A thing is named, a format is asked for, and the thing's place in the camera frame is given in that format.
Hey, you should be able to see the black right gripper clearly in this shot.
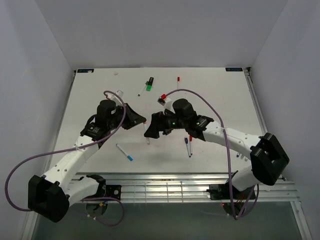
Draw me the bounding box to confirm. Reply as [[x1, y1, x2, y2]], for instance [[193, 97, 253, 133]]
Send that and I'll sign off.
[[144, 108, 188, 139]]

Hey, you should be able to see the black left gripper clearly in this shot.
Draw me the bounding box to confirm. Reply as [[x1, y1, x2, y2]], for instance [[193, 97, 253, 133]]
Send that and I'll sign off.
[[108, 103, 146, 131]]

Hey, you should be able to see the orange capped white pen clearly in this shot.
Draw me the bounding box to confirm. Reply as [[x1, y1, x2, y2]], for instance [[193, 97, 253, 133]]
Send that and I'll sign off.
[[143, 122, 151, 145]]

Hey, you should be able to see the dark blue capped pen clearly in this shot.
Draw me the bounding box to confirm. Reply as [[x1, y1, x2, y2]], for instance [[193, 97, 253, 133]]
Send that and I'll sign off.
[[184, 137, 191, 158]]

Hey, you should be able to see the red capped white pen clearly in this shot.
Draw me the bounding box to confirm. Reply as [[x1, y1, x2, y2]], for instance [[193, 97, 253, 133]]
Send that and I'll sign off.
[[189, 135, 193, 156]]

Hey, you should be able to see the blue capped white pen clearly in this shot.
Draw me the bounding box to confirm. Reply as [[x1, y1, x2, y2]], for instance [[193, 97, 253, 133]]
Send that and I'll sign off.
[[115, 143, 133, 162]]

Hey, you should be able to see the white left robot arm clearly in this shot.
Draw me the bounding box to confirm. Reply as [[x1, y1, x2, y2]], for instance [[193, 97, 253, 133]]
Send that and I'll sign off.
[[28, 99, 146, 223]]

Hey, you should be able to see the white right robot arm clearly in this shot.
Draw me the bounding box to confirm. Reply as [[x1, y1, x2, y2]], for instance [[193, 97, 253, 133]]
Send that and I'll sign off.
[[144, 98, 290, 199]]

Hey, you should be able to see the green capped white pen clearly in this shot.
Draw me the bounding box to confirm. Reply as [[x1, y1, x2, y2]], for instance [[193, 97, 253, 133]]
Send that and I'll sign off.
[[137, 81, 149, 97]]

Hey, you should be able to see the far red capped pen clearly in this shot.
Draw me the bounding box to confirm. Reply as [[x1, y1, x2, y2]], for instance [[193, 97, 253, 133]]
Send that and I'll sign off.
[[177, 76, 180, 89]]

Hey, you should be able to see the green black highlighter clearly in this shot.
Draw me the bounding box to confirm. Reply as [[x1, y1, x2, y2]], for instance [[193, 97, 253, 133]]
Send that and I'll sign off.
[[146, 77, 154, 92]]

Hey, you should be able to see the left blue corner label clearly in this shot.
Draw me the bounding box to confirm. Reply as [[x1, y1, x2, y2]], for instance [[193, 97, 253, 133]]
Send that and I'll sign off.
[[76, 68, 94, 73]]

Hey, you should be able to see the blue corner label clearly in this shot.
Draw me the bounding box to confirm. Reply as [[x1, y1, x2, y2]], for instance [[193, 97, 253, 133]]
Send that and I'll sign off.
[[76, 68, 94, 73], [225, 67, 243, 72]]

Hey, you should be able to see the right blue corner label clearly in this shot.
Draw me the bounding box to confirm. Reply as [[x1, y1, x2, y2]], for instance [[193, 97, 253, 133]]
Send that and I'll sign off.
[[225, 67, 243, 72]]

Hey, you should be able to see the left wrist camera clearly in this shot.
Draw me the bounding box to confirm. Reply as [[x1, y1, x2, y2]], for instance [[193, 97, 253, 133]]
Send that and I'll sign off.
[[110, 90, 124, 105]]

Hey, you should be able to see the aluminium front rail frame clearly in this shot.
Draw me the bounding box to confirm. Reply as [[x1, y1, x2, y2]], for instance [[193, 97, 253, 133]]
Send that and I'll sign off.
[[100, 173, 300, 204]]

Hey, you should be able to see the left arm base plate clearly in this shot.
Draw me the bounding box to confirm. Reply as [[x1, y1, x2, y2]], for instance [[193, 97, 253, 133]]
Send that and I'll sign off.
[[104, 184, 122, 200]]

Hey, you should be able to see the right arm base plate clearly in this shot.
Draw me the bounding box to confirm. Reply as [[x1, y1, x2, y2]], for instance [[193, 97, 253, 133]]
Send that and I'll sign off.
[[206, 183, 236, 200]]

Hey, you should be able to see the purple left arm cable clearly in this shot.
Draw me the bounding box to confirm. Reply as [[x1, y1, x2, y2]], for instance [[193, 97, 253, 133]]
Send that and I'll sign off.
[[4, 90, 126, 227]]

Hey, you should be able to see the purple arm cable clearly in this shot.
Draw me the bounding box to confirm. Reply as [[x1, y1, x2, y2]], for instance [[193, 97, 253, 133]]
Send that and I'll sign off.
[[4, 90, 126, 227], [164, 88, 260, 221]]

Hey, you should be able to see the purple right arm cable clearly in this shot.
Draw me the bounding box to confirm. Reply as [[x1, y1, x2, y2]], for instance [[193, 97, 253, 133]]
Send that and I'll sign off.
[[164, 88, 260, 221]]

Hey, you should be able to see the aluminium right side rail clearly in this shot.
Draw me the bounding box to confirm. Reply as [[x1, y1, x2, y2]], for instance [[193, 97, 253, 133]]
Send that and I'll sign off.
[[243, 67, 312, 240]]

